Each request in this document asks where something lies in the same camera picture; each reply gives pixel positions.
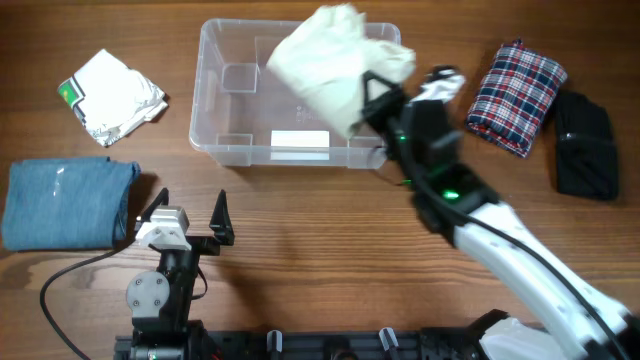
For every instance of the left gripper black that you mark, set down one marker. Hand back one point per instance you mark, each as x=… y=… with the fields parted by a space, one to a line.
x=222 y=225

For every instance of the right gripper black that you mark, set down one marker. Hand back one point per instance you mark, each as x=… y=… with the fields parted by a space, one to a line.
x=384 y=101

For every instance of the cream cloth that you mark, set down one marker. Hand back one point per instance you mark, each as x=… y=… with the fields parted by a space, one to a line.
x=322 y=63

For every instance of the plaid shirt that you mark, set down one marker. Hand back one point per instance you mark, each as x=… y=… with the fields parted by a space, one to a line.
x=514 y=97

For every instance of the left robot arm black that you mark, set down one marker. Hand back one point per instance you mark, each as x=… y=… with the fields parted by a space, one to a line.
x=160 y=300

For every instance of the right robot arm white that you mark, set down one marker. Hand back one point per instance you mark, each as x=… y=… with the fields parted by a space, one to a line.
x=577 y=320

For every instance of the clear plastic storage bin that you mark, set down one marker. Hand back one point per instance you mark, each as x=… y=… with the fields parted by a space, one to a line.
x=238 y=102

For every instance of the blue folded jeans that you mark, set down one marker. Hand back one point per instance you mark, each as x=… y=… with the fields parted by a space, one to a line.
x=67 y=203

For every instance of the white label in bin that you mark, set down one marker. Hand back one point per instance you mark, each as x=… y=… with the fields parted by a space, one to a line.
x=300 y=145

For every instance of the white printed folded shirt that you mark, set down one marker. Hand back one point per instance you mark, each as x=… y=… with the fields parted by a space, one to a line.
x=111 y=99

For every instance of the black folded garment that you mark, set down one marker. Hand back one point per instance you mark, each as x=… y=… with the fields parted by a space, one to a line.
x=586 y=151

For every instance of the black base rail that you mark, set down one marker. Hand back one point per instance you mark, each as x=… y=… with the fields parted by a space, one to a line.
x=425 y=344

